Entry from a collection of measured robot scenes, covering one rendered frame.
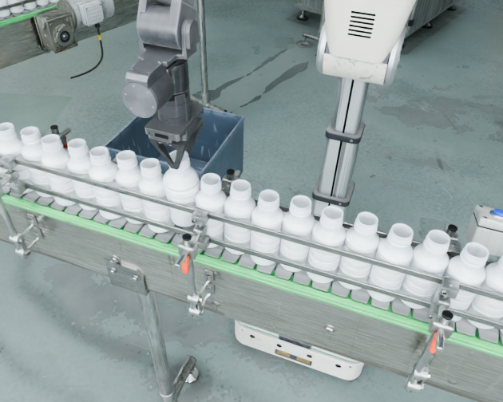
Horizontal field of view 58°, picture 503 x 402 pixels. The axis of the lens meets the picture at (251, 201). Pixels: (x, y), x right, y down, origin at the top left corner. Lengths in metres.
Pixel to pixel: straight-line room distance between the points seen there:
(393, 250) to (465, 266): 0.12
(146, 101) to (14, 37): 1.59
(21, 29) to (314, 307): 1.75
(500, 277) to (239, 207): 0.45
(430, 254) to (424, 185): 2.08
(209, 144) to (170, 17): 0.90
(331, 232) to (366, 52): 0.59
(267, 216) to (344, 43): 0.59
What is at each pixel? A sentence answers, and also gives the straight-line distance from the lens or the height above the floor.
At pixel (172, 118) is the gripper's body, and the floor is 1.30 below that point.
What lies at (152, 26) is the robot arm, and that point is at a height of 1.45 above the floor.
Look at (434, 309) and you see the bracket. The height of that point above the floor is 1.05.
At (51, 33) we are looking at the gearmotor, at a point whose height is 0.94.
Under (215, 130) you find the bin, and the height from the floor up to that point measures 0.88.
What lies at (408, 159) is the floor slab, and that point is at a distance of 3.08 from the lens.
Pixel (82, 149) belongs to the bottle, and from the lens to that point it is 0.99.
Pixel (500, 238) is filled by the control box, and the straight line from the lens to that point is 0.98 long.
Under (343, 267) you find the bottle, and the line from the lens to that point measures 0.87.
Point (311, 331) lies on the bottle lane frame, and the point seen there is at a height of 0.87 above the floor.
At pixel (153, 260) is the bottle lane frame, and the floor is 0.94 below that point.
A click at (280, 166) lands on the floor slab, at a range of 2.82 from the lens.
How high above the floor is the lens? 1.71
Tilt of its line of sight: 42 degrees down
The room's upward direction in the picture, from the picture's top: 2 degrees clockwise
